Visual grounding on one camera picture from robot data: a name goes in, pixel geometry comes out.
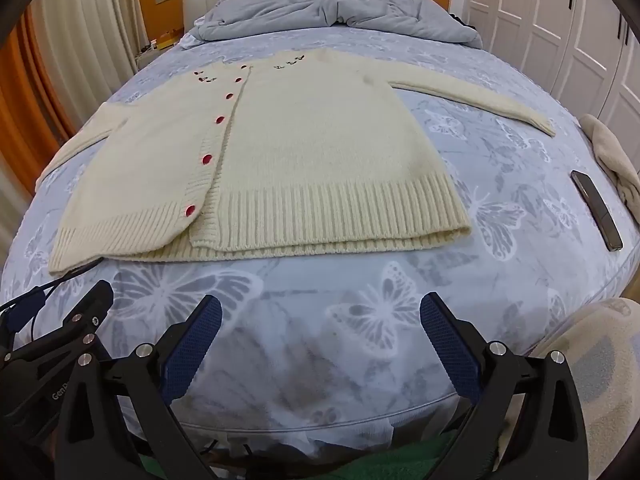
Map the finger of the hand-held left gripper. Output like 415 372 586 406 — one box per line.
10 280 115 367
4 286 52 332

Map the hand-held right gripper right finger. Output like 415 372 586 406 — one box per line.
419 292 591 480

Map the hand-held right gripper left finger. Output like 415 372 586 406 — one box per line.
52 295 223 480

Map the cream knitted cardigan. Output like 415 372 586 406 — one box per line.
35 51 557 276

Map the bed with butterfly print sheet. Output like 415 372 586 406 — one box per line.
0 20 640 461

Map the person's fuzzy pyjama leg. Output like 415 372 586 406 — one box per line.
500 297 640 480

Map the orange curtain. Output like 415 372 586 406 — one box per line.
0 20 68 183

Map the beige fleece cloth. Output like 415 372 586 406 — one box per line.
580 114 640 211

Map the cream curtain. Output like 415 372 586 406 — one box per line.
30 0 146 161

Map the bedside clutter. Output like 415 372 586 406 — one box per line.
139 27 182 56

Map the white wardrobe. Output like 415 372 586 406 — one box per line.
447 0 640 131

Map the grey duvet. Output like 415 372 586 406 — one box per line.
187 0 483 50

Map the black cable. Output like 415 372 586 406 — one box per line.
0 257 104 311

